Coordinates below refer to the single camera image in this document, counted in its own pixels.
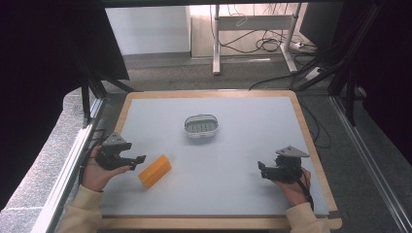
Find white desk frame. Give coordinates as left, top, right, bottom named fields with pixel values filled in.
left=209, top=3, right=303, bottom=76

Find dark curtain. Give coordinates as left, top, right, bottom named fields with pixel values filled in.
left=299, top=0, right=412, bottom=166
left=0, top=0, right=130, bottom=212

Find grey table mat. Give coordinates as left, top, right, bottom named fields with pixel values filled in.
left=99, top=95, right=330, bottom=217

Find person's right hand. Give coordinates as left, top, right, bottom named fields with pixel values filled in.
left=273, top=167, right=313, bottom=208

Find person's left hand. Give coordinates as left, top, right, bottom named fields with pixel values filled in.
left=81, top=145, right=131, bottom=192

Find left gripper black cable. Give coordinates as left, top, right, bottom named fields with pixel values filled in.
left=78, top=128, right=108, bottom=186

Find aluminium rail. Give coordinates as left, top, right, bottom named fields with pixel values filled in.
left=30, top=96, right=106, bottom=233
left=329, top=95, right=412, bottom=233

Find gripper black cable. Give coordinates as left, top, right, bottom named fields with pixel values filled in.
left=285, top=158, right=315, bottom=212
left=78, top=128, right=108, bottom=186

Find black floor cables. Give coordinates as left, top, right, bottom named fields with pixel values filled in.
left=209, top=3, right=325, bottom=91

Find orange soap bar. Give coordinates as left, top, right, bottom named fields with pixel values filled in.
left=137, top=153, right=173, bottom=190

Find black metal stand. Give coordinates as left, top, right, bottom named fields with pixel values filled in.
left=292, top=3, right=385, bottom=127
left=69, top=38, right=137, bottom=125

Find white power strip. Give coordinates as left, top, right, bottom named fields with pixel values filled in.
left=304, top=66, right=325, bottom=82

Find white panel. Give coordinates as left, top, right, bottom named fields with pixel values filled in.
left=105, top=5, right=192, bottom=56

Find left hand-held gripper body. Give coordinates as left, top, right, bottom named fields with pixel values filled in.
left=94, top=131, right=138, bottom=172

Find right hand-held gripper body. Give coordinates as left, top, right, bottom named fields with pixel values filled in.
left=260, top=146, right=311, bottom=185

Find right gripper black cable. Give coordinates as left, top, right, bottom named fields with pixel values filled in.
left=285, top=158, right=315, bottom=212

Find grey soap dish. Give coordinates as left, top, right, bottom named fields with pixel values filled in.
left=184, top=113, right=220, bottom=140

